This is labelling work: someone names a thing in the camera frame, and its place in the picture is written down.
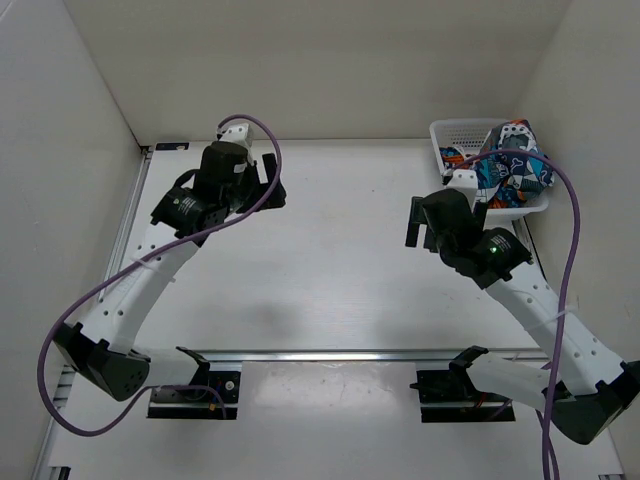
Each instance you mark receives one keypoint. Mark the aluminium front rail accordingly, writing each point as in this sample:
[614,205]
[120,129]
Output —
[331,356]

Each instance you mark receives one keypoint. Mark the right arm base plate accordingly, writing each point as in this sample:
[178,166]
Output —
[444,399]

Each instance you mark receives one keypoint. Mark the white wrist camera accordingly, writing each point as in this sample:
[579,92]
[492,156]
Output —
[462,180]
[239,134]

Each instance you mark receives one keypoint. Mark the colourful patterned shorts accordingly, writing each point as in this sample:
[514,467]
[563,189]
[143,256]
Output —
[508,177]

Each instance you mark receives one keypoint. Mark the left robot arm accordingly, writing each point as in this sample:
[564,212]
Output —
[101,346]

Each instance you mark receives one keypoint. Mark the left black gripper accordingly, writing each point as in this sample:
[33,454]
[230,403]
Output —
[259,189]

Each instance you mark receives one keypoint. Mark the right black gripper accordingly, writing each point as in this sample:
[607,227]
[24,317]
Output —
[417,217]

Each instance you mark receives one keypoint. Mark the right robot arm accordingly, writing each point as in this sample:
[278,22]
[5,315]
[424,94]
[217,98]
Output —
[594,385]

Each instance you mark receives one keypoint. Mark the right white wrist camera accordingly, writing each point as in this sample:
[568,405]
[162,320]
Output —
[462,180]

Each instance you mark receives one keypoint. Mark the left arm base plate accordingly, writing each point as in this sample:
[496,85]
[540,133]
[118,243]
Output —
[172,404]

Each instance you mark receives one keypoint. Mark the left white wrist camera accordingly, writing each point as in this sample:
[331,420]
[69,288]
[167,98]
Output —
[239,134]

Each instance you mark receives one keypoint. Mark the white plastic basket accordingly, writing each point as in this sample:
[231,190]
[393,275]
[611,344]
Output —
[468,135]

